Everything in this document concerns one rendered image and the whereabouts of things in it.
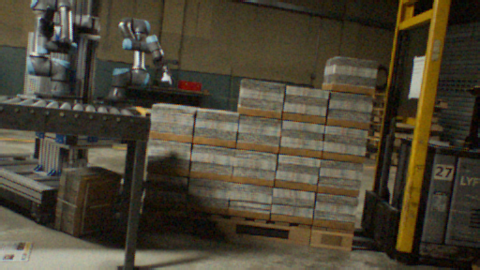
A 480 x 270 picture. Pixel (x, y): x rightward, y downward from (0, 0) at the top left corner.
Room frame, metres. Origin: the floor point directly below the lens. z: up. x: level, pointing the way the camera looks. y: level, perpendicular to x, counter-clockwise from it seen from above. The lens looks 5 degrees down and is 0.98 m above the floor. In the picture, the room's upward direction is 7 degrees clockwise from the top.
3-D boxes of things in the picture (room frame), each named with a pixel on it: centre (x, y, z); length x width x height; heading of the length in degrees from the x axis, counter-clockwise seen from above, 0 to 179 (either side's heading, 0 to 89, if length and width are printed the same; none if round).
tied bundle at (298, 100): (3.36, -0.41, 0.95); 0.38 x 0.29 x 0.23; 0
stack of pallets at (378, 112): (9.39, -3.13, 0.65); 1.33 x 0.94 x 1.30; 112
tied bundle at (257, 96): (3.36, -0.11, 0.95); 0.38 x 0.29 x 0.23; 2
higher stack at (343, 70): (3.36, -0.70, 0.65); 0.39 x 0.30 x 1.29; 1
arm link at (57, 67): (3.16, 1.24, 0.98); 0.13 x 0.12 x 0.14; 118
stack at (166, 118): (3.35, 0.02, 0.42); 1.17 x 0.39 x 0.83; 91
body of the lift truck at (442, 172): (3.37, -1.51, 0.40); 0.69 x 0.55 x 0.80; 1
